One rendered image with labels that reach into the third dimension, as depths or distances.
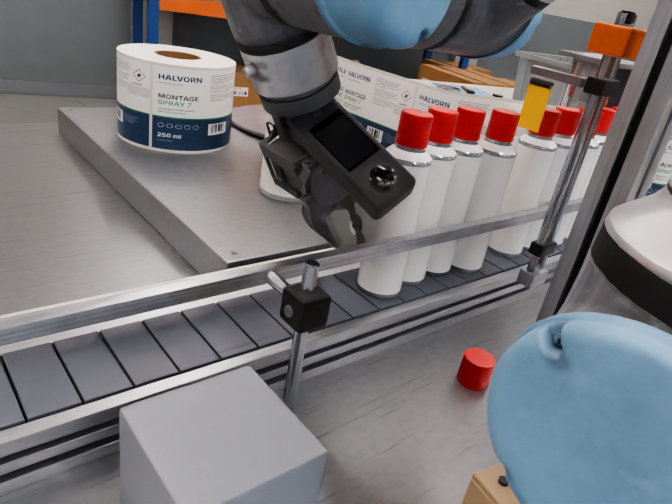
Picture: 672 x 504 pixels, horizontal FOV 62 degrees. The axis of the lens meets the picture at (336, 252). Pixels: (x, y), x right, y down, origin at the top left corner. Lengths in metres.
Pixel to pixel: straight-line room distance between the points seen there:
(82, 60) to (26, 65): 0.39
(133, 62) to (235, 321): 0.56
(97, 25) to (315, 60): 4.56
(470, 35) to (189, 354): 0.34
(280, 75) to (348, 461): 0.32
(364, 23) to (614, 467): 0.25
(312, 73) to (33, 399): 0.32
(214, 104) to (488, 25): 0.64
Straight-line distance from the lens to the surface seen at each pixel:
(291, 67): 0.46
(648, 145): 0.64
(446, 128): 0.62
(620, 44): 0.68
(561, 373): 0.23
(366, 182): 0.47
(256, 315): 0.57
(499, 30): 0.46
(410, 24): 0.35
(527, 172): 0.79
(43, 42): 4.98
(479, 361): 0.61
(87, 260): 0.76
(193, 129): 1.00
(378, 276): 0.62
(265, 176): 0.85
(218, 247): 0.69
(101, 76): 5.05
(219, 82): 1.01
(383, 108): 0.98
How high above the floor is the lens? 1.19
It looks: 26 degrees down
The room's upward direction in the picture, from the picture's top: 10 degrees clockwise
